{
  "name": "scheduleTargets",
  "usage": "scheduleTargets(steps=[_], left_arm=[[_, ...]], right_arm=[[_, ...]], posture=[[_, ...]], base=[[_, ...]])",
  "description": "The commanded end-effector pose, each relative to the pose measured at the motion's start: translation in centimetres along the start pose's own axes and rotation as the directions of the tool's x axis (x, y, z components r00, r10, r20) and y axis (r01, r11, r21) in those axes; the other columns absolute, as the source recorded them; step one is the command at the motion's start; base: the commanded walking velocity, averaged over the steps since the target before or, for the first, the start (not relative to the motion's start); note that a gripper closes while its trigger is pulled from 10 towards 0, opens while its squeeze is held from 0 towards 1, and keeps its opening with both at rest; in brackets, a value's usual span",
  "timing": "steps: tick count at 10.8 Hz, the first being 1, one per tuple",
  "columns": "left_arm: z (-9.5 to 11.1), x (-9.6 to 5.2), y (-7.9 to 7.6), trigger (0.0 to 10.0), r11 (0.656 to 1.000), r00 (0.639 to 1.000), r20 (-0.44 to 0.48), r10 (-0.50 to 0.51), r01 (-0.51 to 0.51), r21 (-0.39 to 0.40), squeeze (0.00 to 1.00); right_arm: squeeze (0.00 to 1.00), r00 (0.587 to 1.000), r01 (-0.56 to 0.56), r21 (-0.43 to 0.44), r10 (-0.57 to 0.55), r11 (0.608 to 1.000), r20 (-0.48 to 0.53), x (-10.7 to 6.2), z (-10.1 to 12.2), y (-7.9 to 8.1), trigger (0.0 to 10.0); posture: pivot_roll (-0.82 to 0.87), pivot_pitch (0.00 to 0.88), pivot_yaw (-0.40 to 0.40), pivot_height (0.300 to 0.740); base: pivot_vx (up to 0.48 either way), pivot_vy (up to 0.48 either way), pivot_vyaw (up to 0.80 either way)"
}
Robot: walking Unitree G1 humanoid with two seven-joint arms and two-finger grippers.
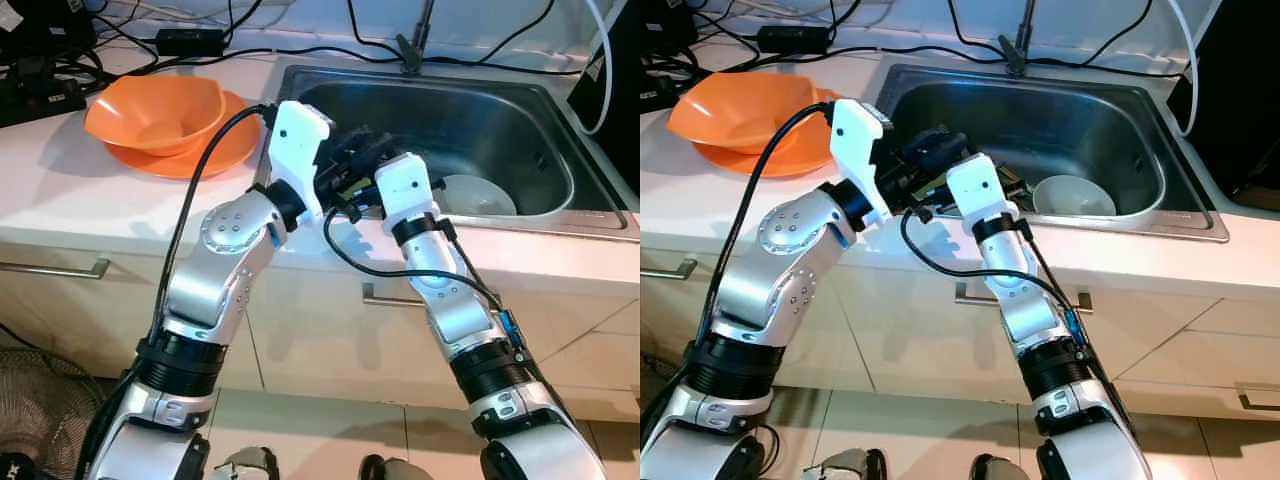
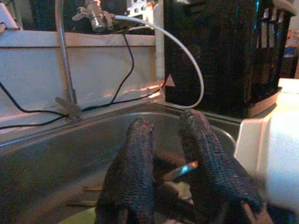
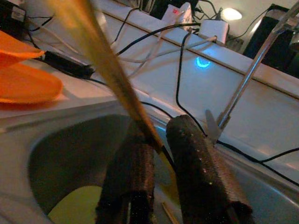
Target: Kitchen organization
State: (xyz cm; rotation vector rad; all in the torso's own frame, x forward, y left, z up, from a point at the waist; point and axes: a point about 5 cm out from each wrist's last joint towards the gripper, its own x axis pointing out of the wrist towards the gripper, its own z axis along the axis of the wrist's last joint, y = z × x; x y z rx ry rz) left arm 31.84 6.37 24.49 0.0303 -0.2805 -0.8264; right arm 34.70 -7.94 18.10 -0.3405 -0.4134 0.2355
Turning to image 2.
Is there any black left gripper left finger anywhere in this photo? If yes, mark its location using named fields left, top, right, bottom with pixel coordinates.
left=95, top=118, right=157, bottom=224

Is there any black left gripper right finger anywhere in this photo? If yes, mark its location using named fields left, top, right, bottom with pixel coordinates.
left=178, top=109, right=266, bottom=224

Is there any green plastic plate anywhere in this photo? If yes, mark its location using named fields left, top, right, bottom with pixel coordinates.
left=59, top=206, right=100, bottom=224

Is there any stainless steel sink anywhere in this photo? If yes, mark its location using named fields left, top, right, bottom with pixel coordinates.
left=0, top=102, right=241, bottom=224

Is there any thin metal faucet stem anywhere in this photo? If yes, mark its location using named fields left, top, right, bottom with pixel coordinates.
left=54, top=0, right=83, bottom=122

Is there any white vertical pipe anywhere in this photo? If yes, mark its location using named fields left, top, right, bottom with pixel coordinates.
left=154, top=0, right=166, bottom=80

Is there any black hanging cable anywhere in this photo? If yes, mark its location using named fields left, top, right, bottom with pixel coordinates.
left=80, top=32, right=165, bottom=112

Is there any black cable along sink rim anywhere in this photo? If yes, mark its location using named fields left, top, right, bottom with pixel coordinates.
left=0, top=114, right=71, bottom=130

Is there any white water hose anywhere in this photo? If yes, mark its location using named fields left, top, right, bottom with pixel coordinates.
left=114, top=14, right=205, bottom=110

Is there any chrome wall tap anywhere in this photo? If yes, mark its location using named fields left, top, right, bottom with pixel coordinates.
left=71, top=0, right=115, bottom=33

